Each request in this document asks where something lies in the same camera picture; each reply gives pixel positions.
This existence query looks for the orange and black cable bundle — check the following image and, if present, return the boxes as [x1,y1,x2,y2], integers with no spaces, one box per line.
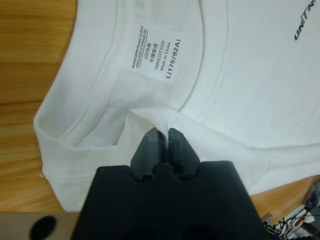
[264,178,320,240]

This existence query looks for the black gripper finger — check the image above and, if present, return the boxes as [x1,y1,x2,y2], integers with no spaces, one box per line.
[166,127,201,181]
[130,127,167,182]

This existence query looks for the white T-shirt with black print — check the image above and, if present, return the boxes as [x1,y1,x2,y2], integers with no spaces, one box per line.
[33,0,320,213]

